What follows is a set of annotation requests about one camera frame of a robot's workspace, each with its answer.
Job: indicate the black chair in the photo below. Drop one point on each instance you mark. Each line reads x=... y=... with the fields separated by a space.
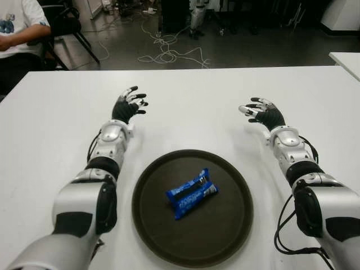
x=67 y=25

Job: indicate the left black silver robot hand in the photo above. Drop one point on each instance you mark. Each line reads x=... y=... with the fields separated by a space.
x=122 y=110

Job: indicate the white counter with black base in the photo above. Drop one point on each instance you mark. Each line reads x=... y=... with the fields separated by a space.
x=343 y=14

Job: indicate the white side table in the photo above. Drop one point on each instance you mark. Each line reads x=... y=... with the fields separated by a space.
x=348 y=63

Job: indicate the seated person in white t-shirt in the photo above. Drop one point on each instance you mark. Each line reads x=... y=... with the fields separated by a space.
x=19 y=14

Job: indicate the folded metal frame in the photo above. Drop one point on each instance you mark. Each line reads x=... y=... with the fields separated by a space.
x=296 y=17

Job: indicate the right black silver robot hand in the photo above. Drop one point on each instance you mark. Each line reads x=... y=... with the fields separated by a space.
x=271 y=116

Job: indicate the black cabinet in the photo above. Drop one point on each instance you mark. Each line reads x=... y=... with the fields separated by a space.
x=174 y=14

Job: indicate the right silver black robot arm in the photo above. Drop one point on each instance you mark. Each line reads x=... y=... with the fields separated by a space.
x=332 y=205

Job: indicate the blue Oreo cookie packet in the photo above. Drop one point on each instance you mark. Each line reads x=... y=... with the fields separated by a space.
x=188 y=199

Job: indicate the white panel board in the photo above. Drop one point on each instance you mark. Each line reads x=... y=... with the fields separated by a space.
x=94 y=7

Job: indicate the round dark brown tray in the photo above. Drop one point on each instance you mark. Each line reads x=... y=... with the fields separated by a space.
x=225 y=225

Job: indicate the left silver black robot arm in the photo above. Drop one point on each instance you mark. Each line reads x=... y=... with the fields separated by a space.
x=73 y=197

